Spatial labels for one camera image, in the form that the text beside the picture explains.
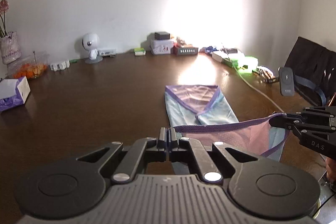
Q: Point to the green white small pack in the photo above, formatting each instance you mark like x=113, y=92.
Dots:
x=139, y=52

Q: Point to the white purple flower vase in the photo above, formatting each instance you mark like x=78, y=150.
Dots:
x=10, y=49

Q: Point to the small white electronic box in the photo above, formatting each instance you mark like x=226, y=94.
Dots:
x=107, y=53

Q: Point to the purple white tissue box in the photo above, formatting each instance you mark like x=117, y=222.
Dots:
x=14, y=92

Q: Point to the dark green labelled box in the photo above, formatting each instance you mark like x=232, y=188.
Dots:
x=185, y=51

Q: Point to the black chair with bag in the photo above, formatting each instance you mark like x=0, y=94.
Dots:
x=313, y=68

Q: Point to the dried pink rose bouquet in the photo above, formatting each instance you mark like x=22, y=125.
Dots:
x=4, y=7

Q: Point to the person's right hand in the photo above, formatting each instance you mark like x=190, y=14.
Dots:
x=331, y=169

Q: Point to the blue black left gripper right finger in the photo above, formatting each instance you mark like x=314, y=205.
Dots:
x=191, y=152

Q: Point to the clear container with orange snacks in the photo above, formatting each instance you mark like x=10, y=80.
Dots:
x=31, y=66

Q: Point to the green plastic package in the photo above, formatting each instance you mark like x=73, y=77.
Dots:
x=238, y=61

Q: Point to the white round-head robot figurine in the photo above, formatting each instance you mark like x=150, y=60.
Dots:
x=90, y=43

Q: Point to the blue crumpled item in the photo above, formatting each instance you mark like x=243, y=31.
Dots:
x=208, y=50

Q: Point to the long white box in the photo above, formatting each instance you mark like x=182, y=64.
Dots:
x=219, y=56

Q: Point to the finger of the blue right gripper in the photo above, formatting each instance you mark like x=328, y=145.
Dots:
x=321, y=119

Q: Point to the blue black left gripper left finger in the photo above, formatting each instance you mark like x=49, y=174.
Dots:
x=138, y=156

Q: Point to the small black box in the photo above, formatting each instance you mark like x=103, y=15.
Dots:
x=162, y=36

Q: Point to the grey phone charger stand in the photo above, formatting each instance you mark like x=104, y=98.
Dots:
x=286, y=80

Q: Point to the white decorated tin box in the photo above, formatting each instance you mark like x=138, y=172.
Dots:
x=161, y=47

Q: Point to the pink purple blue garment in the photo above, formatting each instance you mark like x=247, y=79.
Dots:
x=202, y=112

